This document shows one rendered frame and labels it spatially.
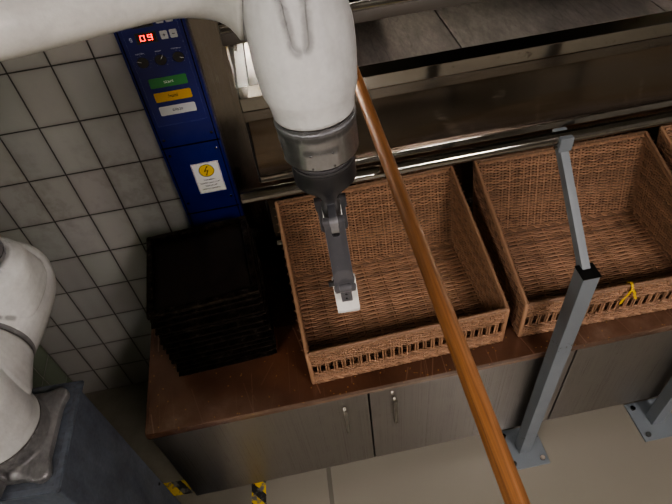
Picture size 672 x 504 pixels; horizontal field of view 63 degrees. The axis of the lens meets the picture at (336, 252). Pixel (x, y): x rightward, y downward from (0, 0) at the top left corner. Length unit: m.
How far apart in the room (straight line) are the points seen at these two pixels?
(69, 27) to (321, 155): 0.28
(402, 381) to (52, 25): 1.21
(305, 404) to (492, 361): 0.52
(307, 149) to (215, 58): 0.87
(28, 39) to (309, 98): 0.28
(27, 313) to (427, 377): 0.98
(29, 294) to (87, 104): 0.57
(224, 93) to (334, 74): 0.95
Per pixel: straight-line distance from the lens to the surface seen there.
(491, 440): 0.81
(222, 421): 1.58
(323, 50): 0.54
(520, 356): 1.63
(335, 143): 0.60
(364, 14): 1.27
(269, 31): 0.53
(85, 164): 1.64
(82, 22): 0.66
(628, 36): 1.78
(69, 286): 1.99
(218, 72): 1.45
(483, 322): 1.53
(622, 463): 2.21
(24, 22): 0.64
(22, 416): 1.11
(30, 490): 1.17
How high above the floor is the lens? 1.93
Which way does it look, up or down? 47 degrees down
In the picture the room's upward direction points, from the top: 8 degrees counter-clockwise
